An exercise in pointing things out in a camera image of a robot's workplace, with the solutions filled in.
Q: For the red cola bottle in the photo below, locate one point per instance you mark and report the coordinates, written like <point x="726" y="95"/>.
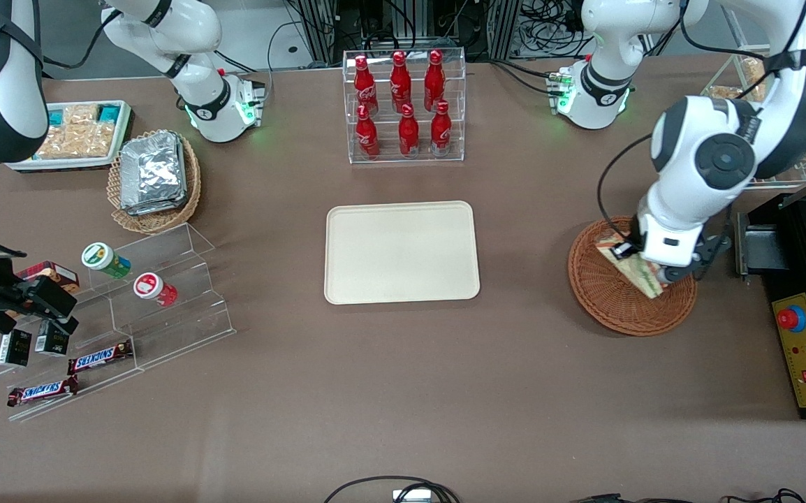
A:
<point x="408" y="133"/>
<point x="434" y="80"/>
<point x="400" y="82"/>
<point x="367" y="134"/>
<point x="441" y="130"/>
<point x="364" y="87"/>

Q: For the teal snack packet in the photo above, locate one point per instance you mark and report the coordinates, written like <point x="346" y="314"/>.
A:
<point x="58" y="117"/>

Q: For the green snack cup white lid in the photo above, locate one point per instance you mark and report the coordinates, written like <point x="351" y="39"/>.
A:
<point x="103" y="258"/>

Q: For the red brown chocolate box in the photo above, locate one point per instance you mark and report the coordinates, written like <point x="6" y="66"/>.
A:
<point x="54" y="271"/>

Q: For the clear acrylic stepped stand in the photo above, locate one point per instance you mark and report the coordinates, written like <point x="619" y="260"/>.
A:
<point x="186" y="328"/>

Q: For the white rectangular snack tray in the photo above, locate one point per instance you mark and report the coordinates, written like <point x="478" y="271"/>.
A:
<point x="33" y="165"/>

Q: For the triangular sandwich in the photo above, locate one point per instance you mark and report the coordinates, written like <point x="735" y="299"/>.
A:
<point x="637" y="274"/>

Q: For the white power adapter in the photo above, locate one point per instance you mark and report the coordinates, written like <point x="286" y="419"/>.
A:
<point x="411" y="495"/>

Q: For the beige rectangular serving tray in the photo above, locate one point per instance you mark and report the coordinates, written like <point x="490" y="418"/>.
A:
<point x="389" y="258"/>

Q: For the light tan wicker basket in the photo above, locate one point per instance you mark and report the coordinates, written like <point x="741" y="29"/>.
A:
<point x="158" y="222"/>

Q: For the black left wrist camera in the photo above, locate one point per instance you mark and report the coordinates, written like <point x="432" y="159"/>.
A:
<point x="626" y="249"/>

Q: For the clear bag of fried snacks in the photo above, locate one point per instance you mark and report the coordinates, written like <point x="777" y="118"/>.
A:
<point x="728" y="92"/>
<point x="753" y="70"/>

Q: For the silver foil packet stack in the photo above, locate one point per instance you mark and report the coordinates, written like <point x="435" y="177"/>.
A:
<point x="153" y="173"/>

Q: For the small black box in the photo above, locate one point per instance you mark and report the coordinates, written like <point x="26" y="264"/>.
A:
<point x="52" y="341"/>
<point x="14" y="348"/>

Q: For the black metal machine base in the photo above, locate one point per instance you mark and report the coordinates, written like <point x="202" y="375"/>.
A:
<point x="804" y="272"/>

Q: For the brown Snickers bar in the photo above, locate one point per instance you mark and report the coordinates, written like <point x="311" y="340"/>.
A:
<point x="41" y="392"/>
<point x="99" y="358"/>

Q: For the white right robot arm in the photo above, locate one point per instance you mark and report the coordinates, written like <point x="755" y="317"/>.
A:
<point x="200" y="91"/>

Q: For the clear bag of beige crackers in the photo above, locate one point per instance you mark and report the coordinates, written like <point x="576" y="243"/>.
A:
<point x="75" y="142"/>
<point x="82" y="114"/>

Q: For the aluminium frame rack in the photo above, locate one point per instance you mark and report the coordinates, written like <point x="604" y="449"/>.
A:
<point x="323" y="28"/>

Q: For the red snack cup white lid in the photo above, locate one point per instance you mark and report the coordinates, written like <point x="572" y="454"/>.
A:
<point x="151" y="288"/>

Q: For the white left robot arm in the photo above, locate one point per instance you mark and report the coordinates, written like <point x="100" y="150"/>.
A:
<point x="710" y="154"/>

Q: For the brown round wicker basket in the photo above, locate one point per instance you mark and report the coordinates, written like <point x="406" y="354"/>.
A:
<point x="612" y="307"/>

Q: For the clear acrylic bottle rack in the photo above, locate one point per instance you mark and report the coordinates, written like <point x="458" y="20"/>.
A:
<point x="459" y="105"/>

